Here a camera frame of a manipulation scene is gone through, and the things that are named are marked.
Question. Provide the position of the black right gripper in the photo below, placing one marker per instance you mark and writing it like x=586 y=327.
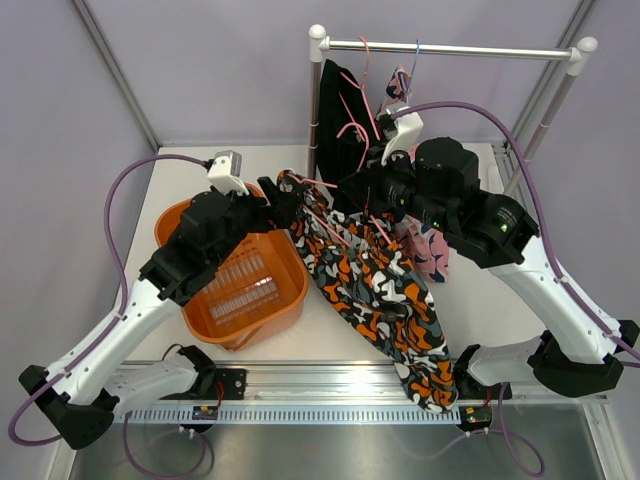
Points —
x=364 y=188

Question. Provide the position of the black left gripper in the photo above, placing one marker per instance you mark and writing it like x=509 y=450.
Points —
x=281 y=211

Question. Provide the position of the pink hanger of camouflage shorts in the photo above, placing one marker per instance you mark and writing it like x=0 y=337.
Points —
x=317 y=223

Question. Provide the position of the orange camouflage shorts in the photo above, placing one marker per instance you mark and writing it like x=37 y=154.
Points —
x=363 y=272

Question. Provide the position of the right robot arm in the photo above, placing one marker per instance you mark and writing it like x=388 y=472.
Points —
x=439 y=185

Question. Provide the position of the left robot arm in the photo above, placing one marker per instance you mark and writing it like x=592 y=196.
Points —
x=83 y=392

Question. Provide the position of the black shorts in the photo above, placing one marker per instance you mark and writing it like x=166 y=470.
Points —
x=345 y=125

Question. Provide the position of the pink patterned shorts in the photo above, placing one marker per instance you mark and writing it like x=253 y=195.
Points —
x=424 y=245

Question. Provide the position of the blue hanger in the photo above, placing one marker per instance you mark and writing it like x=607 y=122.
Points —
x=412 y=70

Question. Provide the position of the orange plastic basket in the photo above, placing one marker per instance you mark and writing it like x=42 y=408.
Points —
x=233 y=293

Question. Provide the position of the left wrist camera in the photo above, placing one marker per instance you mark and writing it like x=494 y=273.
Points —
x=223 y=172

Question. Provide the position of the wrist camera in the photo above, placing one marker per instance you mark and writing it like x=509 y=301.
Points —
x=223 y=172
x=402 y=133

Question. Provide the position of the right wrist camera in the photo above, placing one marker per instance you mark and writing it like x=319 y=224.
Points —
x=402 y=133

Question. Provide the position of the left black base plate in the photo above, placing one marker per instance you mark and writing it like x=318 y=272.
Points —
x=227 y=383

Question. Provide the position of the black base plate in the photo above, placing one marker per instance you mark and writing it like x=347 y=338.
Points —
x=480 y=392
x=227 y=383

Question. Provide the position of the aluminium mounting rail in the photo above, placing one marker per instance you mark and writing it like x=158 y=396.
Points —
x=356 y=383

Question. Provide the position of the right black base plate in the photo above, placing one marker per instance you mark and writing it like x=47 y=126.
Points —
x=480 y=392

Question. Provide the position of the white slotted cable duct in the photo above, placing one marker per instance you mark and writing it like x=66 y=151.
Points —
x=236 y=414

